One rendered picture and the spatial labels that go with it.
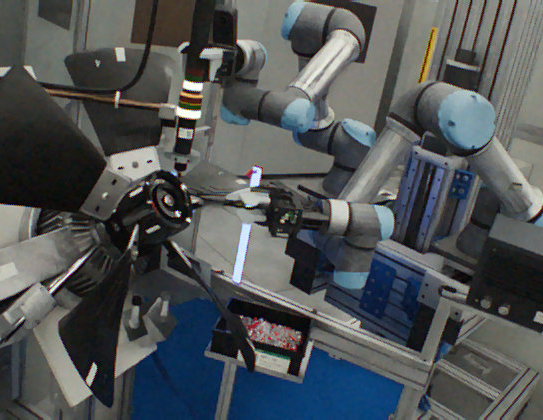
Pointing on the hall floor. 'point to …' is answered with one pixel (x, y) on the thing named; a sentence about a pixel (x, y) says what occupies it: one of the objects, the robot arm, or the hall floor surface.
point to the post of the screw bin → (226, 391)
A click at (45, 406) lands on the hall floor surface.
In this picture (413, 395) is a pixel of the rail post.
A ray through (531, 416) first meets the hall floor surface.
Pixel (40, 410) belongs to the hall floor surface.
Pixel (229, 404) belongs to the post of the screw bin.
